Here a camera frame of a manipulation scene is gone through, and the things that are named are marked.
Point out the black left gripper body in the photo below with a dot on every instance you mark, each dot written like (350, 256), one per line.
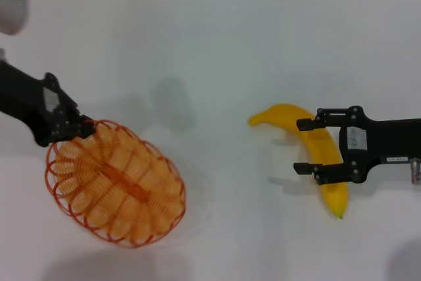
(23, 96)

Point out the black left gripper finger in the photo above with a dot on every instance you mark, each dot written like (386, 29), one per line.
(74, 113)
(65, 132)

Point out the orange woven plastic basket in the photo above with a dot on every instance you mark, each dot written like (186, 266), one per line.
(131, 185)

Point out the yellow banana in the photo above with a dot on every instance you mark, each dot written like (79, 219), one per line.
(333, 200)

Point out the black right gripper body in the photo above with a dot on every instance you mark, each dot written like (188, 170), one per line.
(394, 137)

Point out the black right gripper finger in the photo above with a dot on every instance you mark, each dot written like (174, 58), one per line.
(306, 124)
(332, 174)

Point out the silver metal connector fitting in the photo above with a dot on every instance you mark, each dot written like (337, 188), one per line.
(415, 169)

